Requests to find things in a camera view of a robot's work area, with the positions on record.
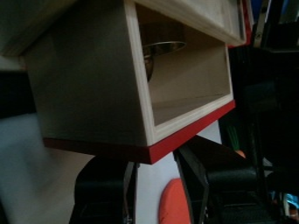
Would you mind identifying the light wooden drawer cabinet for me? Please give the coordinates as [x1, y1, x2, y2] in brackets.
[0, 0, 255, 58]

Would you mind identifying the round metal dough cutter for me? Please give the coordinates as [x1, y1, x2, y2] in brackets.
[142, 22, 188, 83]

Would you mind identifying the white cutting board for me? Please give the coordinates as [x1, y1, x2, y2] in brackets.
[0, 113, 223, 224]

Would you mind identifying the orange play dough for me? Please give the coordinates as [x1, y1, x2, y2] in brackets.
[158, 178, 192, 224]

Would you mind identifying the wooden drawer with red front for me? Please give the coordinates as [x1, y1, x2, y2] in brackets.
[23, 0, 238, 165]

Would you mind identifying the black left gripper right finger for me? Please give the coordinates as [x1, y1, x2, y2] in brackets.
[172, 135, 276, 224]

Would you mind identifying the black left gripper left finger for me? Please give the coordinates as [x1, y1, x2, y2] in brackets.
[70, 156, 139, 224]

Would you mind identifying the toy carrot with green top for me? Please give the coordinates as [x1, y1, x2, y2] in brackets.
[227, 124, 248, 159]

